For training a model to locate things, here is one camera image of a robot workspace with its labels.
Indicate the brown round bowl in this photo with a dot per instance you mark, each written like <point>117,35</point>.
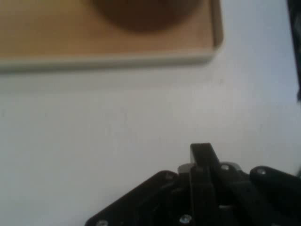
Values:
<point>145,14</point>

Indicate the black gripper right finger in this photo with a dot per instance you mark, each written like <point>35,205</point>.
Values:
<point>270,195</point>

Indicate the black object at table edge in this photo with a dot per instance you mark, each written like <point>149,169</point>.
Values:
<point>296,35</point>

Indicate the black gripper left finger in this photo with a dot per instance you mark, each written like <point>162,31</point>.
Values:
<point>145,200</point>

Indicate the wooden tray with white rim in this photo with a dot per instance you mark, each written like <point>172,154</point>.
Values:
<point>58,40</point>

